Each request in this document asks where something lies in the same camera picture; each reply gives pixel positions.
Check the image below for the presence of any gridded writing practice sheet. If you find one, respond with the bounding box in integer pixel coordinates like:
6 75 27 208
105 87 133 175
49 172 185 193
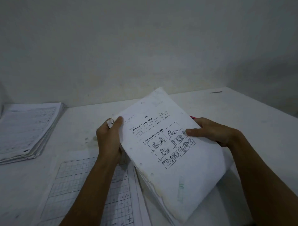
30 151 152 226

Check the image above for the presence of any white punched worksheet bundle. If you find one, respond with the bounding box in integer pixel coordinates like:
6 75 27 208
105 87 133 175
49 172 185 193
107 87 235 224

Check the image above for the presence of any stack of handwritten papers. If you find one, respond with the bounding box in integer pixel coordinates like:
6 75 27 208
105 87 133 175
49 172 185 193
0 102 66 165

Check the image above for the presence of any person's left forearm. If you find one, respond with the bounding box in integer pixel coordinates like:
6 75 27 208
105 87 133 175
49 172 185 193
59 156 122 226

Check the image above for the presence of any person's right forearm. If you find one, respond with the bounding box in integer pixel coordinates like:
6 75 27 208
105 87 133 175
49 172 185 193
226 130 298 226

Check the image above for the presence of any person's right hand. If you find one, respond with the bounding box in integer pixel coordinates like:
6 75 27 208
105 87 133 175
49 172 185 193
185 117 243 148

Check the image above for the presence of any person's left hand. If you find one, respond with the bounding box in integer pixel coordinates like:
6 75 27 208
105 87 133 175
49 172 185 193
96 116 124 164

